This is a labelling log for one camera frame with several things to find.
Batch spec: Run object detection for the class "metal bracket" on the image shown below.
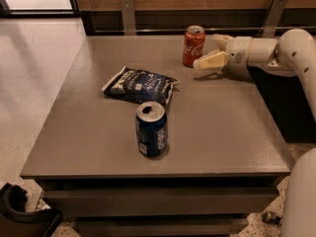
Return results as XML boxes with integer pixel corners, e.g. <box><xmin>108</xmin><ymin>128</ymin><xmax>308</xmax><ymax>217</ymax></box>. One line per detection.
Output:
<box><xmin>260</xmin><ymin>0</ymin><xmax>287</xmax><ymax>39</ymax></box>
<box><xmin>119</xmin><ymin>0</ymin><xmax>136</xmax><ymax>36</ymax></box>

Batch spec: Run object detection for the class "left metal bracket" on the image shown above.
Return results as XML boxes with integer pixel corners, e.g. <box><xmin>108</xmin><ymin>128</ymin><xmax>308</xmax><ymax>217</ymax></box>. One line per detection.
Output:
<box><xmin>119</xmin><ymin>0</ymin><xmax>136</xmax><ymax>36</ymax></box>

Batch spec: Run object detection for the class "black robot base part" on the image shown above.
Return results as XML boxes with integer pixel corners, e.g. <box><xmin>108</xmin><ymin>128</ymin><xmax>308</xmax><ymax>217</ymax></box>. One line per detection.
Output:
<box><xmin>0</xmin><ymin>183</ymin><xmax>63</xmax><ymax>237</ymax></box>

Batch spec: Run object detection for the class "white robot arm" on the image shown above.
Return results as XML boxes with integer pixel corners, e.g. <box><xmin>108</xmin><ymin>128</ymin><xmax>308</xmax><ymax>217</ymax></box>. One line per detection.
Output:
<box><xmin>193</xmin><ymin>29</ymin><xmax>316</xmax><ymax>237</ymax></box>

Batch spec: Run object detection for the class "blue chip bag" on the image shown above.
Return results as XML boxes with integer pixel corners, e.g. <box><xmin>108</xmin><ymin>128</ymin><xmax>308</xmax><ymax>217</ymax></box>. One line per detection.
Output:
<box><xmin>102</xmin><ymin>66</ymin><xmax>178</xmax><ymax>105</ymax></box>

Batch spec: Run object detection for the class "dark window frame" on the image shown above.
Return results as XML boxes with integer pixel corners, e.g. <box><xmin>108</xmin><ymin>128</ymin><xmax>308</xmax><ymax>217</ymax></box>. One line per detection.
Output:
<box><xmin>0</xmin><ymin>0</ymin><xmax>78</xmax><ymax>17</ymax></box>

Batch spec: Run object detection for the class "black white striped cable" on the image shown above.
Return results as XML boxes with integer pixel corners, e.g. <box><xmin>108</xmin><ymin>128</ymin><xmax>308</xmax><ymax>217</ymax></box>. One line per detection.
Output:
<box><xmin>262</xmin><ymin>210</ymin><xmax>283</xmax><ymax>225</ymax></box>

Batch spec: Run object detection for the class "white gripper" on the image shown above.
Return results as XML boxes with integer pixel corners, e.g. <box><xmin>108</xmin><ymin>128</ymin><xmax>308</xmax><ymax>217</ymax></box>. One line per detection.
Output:
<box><xmin>193</xmin><ymin>34</ymin><xmax>253</xmax><ymax>71</ymax></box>

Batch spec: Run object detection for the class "right metal bracket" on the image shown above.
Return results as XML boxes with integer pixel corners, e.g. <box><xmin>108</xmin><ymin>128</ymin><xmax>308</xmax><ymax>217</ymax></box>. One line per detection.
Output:
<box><xmin>260</xmin><ymin>0</ymin><xmax>287</xmax><ymax>39</ymax></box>

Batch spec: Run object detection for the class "lower grey drawer front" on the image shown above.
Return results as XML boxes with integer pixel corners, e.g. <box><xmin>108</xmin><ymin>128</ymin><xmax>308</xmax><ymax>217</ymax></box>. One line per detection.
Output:
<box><xmin>72</xmin><ymin>218</ymin><xmax>248</xmax><ymax>237</ymax></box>

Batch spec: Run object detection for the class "grey drawer cabinet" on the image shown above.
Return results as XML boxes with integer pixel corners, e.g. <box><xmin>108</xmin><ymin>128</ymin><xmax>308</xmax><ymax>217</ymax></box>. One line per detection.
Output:
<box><xmin>22</xmin><ymin>37</ymin><xmax>293</xmax><ymax>237</ymax></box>

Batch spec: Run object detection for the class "upper grey drawer front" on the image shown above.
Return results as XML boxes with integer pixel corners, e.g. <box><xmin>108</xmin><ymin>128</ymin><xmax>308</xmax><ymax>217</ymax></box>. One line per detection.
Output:
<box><xmin>43</xmin><ymin>187</ymin><xmax>278</xmax><ymax>218</ymax></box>

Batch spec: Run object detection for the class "orange coca-cola can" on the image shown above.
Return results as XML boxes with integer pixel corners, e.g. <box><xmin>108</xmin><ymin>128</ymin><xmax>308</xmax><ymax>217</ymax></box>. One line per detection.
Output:
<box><xmin>183</xmin><ymin>26</ymin><xmax>205</xmax><ymax>67</ymax></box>

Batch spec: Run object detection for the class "grey drawer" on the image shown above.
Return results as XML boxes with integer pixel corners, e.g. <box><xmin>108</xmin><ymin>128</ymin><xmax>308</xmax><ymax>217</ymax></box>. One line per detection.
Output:
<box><xmin>43</xmin><ymin>187</ymin><xmax>278</xmax><ymax>218</ymax></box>
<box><xmin>72</xmin><ymin>218</ymin><xmax>248</xmax><ymax>237</ymax></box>

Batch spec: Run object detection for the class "blue pepsi can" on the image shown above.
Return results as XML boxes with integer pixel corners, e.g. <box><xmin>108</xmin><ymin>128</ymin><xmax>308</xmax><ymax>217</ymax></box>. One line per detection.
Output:
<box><xmin>135</xmin><ymin>102</ymin><xmax>168</xmax><ymax>157</ymax></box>

